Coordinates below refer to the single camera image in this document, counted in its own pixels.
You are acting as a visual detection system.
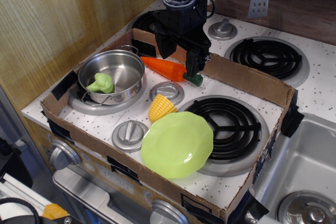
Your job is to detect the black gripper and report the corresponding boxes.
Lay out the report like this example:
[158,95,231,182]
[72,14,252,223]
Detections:
[153,0,211,77]

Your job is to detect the green toy broccoli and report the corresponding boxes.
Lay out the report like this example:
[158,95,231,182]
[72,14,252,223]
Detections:
[86,73,114,94]

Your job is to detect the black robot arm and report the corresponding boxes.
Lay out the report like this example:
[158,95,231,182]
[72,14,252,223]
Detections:
[153,0,214,77]

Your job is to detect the small steel pan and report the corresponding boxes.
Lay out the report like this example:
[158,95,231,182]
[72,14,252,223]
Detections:
[78,49,145,106]

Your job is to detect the orange toy carrot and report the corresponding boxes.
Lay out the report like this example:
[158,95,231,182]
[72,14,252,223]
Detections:
[140,56,203,87]

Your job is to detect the back left black burner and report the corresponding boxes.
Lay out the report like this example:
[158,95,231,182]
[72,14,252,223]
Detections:
[127,11,155,34]

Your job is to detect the black burner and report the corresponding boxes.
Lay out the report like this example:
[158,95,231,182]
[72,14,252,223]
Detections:
[224,36,310,88]
[179,95,269,177]
[127,11,155,34]

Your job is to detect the grey stove knob centre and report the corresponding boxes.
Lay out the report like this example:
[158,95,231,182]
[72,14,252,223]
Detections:
[150,81,184,105]

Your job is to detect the grey stove knob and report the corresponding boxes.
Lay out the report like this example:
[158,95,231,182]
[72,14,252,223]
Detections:
[111,120,148,153]
[208,18,238,41]
[150,81,184,105]

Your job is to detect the grey stove knob back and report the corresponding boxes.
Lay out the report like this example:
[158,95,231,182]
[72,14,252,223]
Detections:
[208,18,238,41]

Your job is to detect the yellow toy corn piece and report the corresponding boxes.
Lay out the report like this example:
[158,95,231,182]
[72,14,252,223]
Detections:
[148,94,177,123]

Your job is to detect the hanging metal spatula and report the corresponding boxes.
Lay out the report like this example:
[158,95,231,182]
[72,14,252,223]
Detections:
[247,0,269,19]

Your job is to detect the light green plastic plate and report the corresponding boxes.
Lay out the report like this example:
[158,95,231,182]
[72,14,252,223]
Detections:
[141,111,214,179]

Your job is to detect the back right black burner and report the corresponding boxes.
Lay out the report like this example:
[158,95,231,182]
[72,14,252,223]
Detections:
[224,36,310,88]

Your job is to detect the grey stove knob front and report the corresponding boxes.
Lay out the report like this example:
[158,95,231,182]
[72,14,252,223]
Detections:
[111,120,148,153]

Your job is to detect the front right black burner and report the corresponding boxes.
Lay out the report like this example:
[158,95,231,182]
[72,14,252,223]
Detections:
[179,95,269,177]

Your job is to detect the front left grey burner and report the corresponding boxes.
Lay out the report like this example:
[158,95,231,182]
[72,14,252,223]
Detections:
[68,77,147,116]

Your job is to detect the brown cardboard fence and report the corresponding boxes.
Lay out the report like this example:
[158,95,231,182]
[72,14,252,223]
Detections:
[41,29,297,223]

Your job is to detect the silver oven dial left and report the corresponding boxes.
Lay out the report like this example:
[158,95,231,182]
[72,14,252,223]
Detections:
[49,140,81,170]

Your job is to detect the silver oven dial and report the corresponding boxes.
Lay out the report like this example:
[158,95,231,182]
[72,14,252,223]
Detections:
[49,140,81,170]
[150,199,189,224]

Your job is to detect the silver oven dial right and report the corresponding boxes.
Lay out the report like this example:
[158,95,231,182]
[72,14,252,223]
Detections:
[150,199,189,224]

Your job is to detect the grey toy sink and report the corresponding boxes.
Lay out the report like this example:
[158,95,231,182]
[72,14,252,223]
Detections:
[253,113,335,223]

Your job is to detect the silver sink drain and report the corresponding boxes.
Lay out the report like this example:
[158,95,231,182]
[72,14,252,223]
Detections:
[276,190,335,223]

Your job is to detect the orange object lower left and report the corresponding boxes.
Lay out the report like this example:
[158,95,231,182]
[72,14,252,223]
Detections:
[42,204,68,220]

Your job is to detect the silver oven door handle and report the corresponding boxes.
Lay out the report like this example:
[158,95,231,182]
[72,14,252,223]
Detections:
[53,168,150,223]

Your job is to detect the black cable lower left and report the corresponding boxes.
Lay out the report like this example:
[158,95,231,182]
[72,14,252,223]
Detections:
[0,197,40,224]

